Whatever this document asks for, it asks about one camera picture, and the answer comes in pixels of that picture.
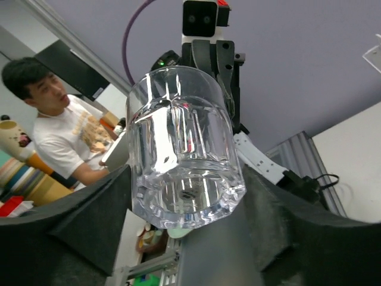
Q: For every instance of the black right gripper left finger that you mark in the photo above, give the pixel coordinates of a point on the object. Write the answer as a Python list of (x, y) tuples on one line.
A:
[(71, 241)]

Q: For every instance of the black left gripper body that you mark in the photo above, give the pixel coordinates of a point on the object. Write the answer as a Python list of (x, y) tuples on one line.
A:
[(221, 62)]

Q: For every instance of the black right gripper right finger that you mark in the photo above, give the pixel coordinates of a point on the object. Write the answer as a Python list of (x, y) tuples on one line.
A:
[(297, 243)]

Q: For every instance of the clear drinking glass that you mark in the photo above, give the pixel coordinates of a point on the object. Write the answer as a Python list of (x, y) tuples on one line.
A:
[(184, 164)]

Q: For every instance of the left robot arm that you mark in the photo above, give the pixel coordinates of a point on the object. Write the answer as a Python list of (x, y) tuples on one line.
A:
[(305, 188)]

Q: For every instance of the colourful stacked items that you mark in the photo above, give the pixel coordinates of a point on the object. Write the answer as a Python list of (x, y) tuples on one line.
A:
[(26, 181)]

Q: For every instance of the man in white t-shirt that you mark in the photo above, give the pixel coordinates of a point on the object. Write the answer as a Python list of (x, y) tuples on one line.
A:
[(67, 132)]

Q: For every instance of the black monitor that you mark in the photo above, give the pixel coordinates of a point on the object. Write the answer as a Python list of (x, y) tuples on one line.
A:
[(60, 60)]

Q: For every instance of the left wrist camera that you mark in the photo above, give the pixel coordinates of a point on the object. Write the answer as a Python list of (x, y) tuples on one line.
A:
[(204, 20)]

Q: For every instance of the aluminium rail frame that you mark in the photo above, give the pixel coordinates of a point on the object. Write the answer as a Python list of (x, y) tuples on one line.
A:
[(221, 253)]

